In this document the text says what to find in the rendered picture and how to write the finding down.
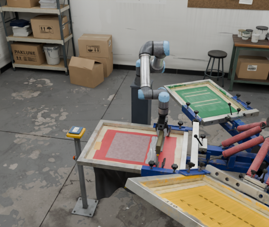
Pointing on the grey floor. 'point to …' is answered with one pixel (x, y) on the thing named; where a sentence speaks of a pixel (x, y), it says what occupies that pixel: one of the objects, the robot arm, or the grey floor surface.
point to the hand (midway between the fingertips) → (161, 136)
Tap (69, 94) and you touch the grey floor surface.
